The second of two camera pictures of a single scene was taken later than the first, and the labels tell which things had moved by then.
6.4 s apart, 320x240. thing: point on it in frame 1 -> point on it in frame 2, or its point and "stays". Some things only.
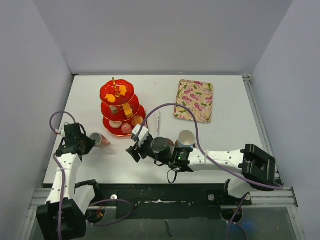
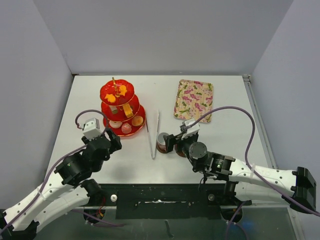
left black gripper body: x=89 y=143 -> x=115 y=145
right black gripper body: x=145 y=150 -> x=184 y=143
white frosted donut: x=115 y=124 stays
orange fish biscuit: x=122 y=90 stays
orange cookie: x=110 y=98 stays
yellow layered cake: x=128 y=110 stays
